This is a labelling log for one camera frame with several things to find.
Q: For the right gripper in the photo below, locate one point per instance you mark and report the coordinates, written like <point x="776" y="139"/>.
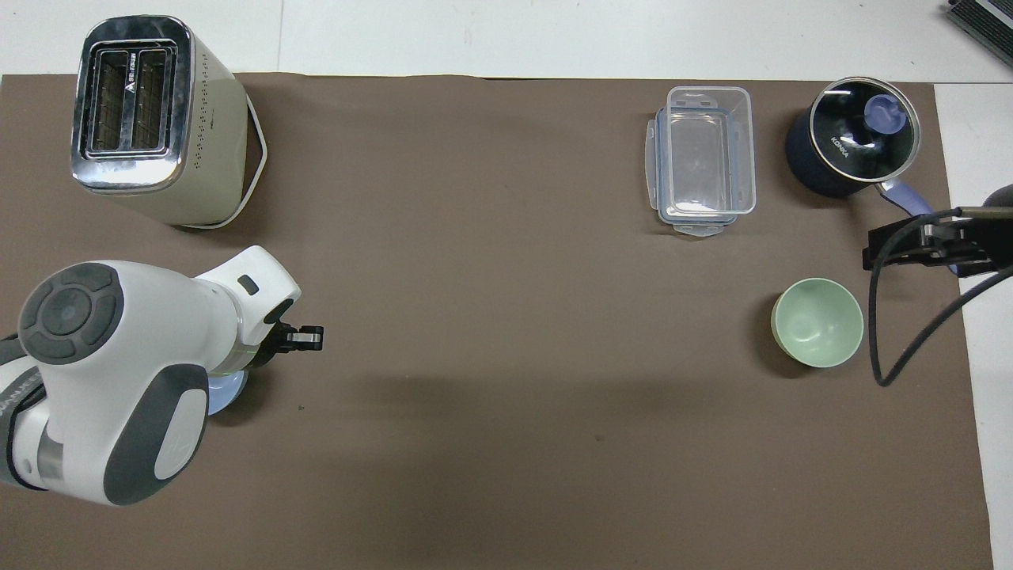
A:
<point x="999" y="241"/>

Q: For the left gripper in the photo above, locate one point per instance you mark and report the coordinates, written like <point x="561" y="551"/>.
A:
<point x="273" y="340"/>

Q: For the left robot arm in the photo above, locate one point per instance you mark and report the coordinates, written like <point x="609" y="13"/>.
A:
<point x="119" y="372"/>

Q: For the light blue bowl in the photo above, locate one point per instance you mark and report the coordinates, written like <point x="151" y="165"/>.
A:
<point x="228" y="392"/>

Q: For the green bowl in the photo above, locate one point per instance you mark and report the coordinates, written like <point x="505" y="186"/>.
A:
<point x="817" y="323"/>

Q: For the glass pot lid purple knob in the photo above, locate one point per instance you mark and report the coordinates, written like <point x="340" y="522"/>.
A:
<point x="851" y="131"/>

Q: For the cream and chrome toaster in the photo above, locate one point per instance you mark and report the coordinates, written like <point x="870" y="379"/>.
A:
<point x="206" y="142"/>

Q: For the dark blue pot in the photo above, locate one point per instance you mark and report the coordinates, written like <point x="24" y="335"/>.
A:
<point x="803" y="162"/>

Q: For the clear plastic container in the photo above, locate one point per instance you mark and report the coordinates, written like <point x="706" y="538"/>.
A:
<point x="708" y="150"/>

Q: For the clear lid with blue seal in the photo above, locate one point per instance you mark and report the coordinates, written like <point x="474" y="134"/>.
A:
<point x="652" y="170"/>

